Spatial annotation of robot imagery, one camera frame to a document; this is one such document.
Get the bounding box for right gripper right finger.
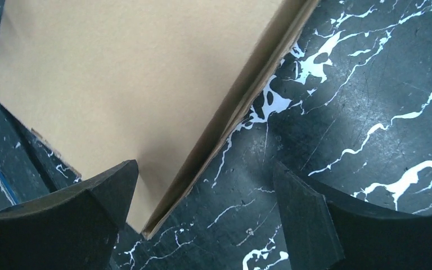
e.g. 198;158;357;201
273;161;432;269

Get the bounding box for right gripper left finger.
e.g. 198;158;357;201
0;160;138;269

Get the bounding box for brown cardboard box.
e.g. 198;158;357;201
0;1;318;239

